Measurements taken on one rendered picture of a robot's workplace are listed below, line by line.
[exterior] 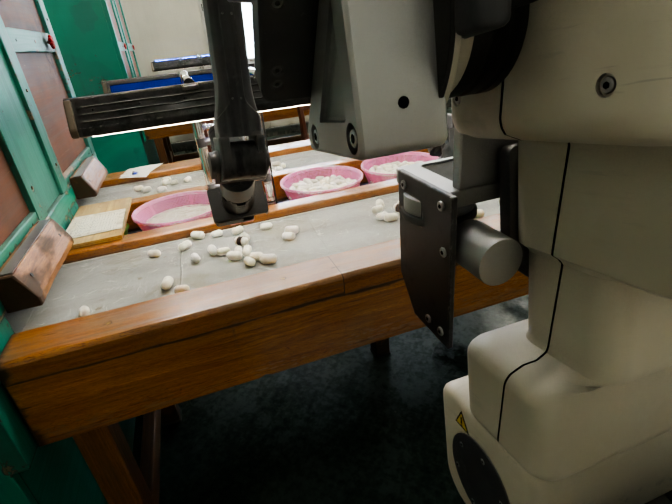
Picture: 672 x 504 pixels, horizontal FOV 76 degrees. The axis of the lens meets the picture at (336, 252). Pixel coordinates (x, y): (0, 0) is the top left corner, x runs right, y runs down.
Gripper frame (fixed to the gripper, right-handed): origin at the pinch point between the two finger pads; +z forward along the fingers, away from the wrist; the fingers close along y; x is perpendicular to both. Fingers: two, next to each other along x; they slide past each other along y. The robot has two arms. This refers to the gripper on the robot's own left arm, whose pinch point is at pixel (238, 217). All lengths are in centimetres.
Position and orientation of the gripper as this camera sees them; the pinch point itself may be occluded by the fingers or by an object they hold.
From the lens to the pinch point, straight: 90.5
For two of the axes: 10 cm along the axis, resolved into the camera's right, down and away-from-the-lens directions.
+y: -9.4, 2.3, -2.6
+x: 2.8, 9.3, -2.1
